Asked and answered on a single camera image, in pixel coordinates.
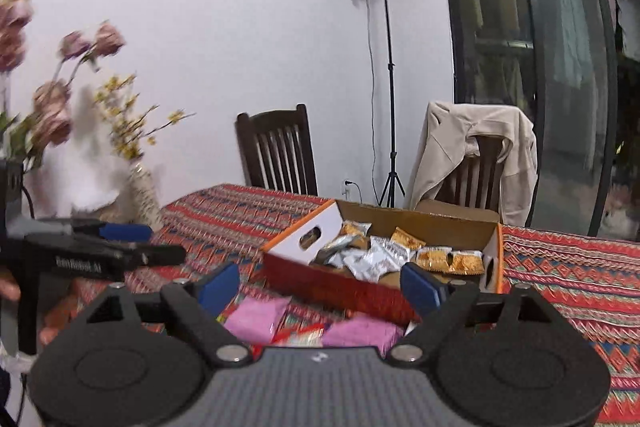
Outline beige jacket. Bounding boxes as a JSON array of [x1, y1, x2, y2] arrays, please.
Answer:
[[404, 101, 538, 228]]

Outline pile of snack packets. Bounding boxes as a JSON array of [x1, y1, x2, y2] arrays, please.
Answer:
[[309, 221, 486, 283]]

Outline dried pink roses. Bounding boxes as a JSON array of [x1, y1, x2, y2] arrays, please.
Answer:
[[0, 0, 126, 168]]

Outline small floral vase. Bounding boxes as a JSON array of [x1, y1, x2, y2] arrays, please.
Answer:
[[127, 161, 164, 233]]

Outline studio light cable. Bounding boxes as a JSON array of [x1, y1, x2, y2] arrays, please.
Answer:
[[362, 0, 381, 202]]

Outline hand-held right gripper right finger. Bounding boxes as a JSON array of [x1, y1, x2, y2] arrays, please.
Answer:
[[390, 262, 558, 364]]

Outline yellow flower sprigs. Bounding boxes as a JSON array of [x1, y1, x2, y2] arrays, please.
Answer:
[[95, 74, 197, 162]]

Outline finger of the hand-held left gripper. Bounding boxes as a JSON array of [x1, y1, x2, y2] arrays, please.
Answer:
[[75, 236, 187, 275], [70, 219, 153, 242]]

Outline red snack packet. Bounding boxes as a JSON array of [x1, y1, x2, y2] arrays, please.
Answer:
[[272, 324, 326, 348]]

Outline dark wooden chair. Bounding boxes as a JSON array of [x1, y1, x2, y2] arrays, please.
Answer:
[[236, 103, 319, 196]]

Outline red cardboard box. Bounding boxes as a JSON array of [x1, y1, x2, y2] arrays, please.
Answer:
[[260, 199, 504, 328]]

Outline patterned red tablecloth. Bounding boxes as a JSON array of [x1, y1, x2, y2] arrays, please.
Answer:
[[47, 183, 640, 425]]

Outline pink snack packet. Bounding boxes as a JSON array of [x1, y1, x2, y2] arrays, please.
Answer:
[[322, 314, 405, 355], [222, 296, 292, 345]]

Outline sliding glass door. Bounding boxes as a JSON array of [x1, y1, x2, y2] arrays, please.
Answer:
[[434, 0, 640, 242]]

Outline wooden chair with cushion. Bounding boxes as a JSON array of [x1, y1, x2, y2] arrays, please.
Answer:
[[415, 134, 506, 225]]

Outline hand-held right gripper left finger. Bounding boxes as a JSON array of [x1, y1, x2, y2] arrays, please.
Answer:
[[85, 262, 252, 365]]

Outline person's left hand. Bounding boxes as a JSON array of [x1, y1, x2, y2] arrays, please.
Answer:
[[0, 278, 76, 344]]

